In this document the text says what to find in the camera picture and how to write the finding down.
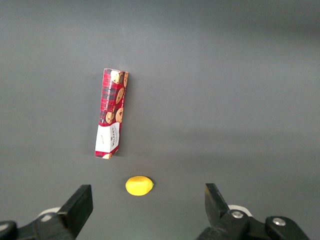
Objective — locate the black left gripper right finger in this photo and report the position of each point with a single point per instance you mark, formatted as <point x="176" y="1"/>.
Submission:
<point x="225" y="220"/>

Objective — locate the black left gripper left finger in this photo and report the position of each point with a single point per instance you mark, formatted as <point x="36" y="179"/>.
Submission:
<point x="72" y="212"/>

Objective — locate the yellow lemon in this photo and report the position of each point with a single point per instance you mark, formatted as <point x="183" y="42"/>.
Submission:
<point x="138" y="185"/>

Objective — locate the red tartan cookie box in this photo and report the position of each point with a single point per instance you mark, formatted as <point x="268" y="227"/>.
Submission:
<point x="111" y="112"/>

